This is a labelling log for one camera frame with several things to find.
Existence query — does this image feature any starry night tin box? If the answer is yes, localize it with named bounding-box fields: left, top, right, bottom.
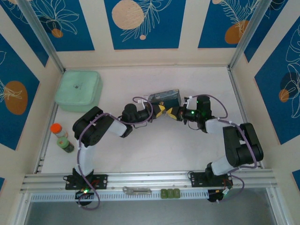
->
left=148, top=88, right=183, bottom=107

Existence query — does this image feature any green plastic lidded container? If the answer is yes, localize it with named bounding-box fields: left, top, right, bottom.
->
left=54, top=70, right=104, bottom=113

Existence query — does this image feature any green lid bottle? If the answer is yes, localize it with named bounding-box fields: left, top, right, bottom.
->
left=56, top=137, right=75, bottom=154

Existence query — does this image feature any black electronics board with LED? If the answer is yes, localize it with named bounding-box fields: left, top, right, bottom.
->
left=75, top=189, right=96, bottom=201
left=208, top=188, right=230, bottom=204

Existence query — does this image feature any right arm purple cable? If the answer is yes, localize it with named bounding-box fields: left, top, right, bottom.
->
left=185, top=94, right=256, bottom=203

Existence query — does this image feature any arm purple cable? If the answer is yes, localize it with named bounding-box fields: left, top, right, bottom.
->
left=74, top=96, right=155, bottom=210
left=185, top=94, right=256, bottom=203

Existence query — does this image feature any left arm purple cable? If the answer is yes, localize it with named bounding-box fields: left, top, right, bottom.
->
left=74, top=96, right=155, bottom=210

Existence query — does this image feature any aluminium table edge rail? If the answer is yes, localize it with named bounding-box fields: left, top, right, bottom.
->
left=20, top=170, right=278, bottom=194

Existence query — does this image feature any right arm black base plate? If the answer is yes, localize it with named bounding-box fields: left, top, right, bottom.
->
left=190, top=172, right=234, bottom=188

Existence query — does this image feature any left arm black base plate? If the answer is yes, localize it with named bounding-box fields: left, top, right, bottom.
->
left=65, top=174, right=108, bottom=190

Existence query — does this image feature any white slotted cable duct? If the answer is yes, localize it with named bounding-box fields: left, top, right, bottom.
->
left=30, top=189, right=209, bottom=203

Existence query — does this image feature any aluminium frame post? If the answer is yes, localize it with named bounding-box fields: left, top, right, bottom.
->
left=228, top=0, right=275, bottom=71
left=17, top=0, right=66, bottom=72

